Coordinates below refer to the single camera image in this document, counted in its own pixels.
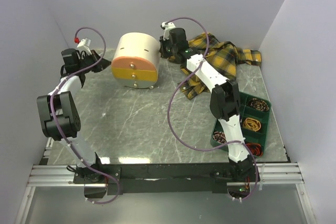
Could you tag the green compartment tray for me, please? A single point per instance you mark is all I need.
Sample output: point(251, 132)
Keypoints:
point(234, 130)

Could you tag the orange black hair band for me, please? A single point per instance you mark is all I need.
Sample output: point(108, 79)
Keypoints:
point(256, 149)

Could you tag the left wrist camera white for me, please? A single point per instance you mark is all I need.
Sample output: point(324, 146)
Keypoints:
point(83, 44)

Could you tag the pink top drawer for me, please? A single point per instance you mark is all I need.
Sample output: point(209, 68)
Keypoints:
point(127, 62)

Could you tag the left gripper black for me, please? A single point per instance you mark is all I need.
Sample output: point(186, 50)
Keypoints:
point(101, 65)

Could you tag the yellow plaid shirt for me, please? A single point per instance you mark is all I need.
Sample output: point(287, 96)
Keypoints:
point(224, 57)

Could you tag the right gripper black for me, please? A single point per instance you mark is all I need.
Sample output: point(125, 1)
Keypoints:
point(162, 53)

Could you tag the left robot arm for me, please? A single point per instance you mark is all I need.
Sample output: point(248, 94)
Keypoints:
point(59, 116)

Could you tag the tan hair band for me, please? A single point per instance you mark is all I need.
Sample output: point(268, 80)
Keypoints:
point(252, 124)

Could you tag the yellow drawer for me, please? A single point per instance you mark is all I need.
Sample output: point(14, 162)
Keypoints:
point(135, 74)

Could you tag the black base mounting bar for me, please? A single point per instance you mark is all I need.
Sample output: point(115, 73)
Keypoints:
point(172, 178)

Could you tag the cream round drawer organizer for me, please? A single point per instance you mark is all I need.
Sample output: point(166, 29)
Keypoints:
point(139, 45)

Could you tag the aluminium rail frame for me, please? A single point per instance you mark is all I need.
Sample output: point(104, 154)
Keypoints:
point(125, 126)

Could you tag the dark floral hair band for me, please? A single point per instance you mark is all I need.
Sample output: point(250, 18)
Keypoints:
point(258, 104)

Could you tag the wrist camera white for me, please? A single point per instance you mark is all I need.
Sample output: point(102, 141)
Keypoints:
point(83, 44)
point(167, 26)

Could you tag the brown patterned hair band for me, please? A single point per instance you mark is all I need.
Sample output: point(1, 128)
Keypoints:
point(219, 137)

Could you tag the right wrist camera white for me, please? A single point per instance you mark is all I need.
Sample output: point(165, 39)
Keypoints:
point(167, 26)

